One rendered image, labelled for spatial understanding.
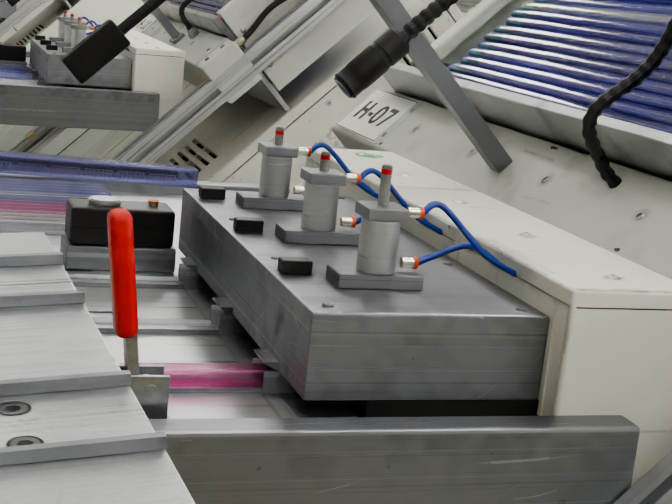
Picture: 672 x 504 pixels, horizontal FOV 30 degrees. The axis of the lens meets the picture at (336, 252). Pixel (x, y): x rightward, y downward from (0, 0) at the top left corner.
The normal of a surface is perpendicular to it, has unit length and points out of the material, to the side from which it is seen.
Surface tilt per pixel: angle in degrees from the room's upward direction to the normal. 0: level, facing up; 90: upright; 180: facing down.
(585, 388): 90
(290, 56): 90
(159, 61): 90
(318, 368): 90
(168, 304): 46
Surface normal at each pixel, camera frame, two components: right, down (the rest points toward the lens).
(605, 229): -0.58, -0.72
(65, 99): 0.30, 0.23
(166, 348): 0.11, -0.97
